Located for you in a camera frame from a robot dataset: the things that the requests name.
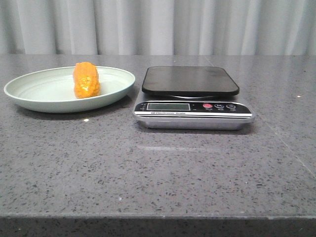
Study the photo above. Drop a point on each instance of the orange corn cob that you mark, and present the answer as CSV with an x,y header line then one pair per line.
x,y
86,80

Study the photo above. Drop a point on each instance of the silver digital kitchen scale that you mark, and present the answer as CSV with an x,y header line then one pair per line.
x,y
190,97

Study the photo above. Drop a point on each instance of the pale green plate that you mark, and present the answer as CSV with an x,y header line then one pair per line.
x,y
52,90

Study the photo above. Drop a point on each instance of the white pleated curtain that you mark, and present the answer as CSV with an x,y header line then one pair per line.
x,y
158,27

